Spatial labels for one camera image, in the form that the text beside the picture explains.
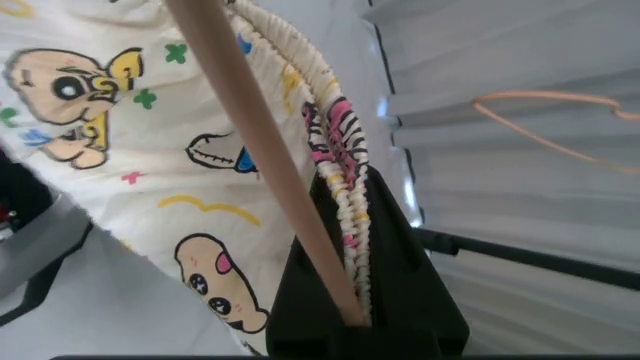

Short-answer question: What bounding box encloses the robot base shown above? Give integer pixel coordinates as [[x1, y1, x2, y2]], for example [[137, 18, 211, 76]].
[[0, 147, 97, 329]]

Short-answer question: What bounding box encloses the pink clothes hanger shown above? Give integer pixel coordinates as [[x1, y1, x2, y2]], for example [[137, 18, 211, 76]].
[[471, 89, 640, 175], [163, 0, 370, 330]]

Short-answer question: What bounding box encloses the cream printed garment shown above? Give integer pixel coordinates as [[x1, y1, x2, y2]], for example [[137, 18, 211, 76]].
[[0, 0, 374, 358]]

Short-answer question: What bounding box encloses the black clothes rack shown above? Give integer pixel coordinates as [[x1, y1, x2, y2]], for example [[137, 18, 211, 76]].
[[411, 226, 640, 293]]

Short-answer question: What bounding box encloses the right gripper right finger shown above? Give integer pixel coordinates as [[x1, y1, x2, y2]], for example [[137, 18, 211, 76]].
[[366, 164, 471, 359]]

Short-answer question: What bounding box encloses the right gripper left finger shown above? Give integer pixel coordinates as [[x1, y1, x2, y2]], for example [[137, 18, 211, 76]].
[[265, 172, 367, 359]]

